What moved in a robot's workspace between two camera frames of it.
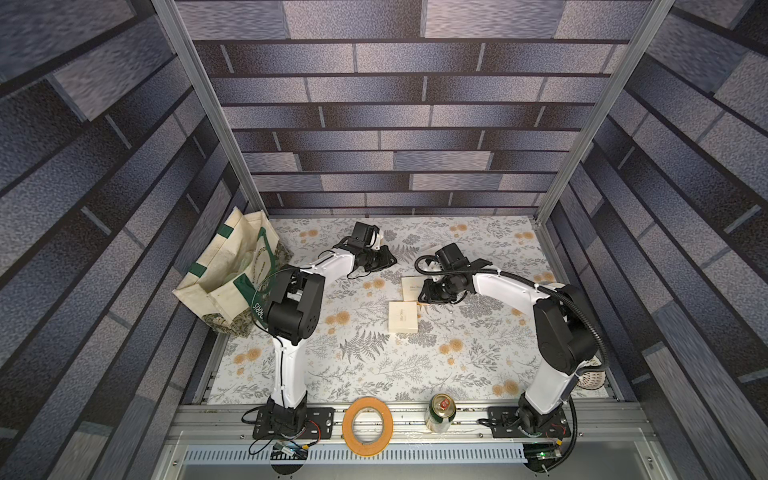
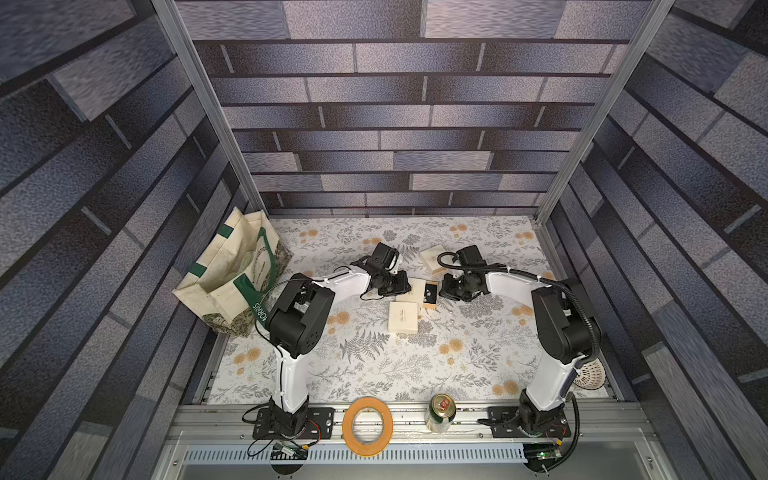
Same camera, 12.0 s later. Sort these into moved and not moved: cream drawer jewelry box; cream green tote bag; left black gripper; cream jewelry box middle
Moved: left black gripper
Not moved: cream green tote bag; cream drawer jewelry box; cream jewelry box middle
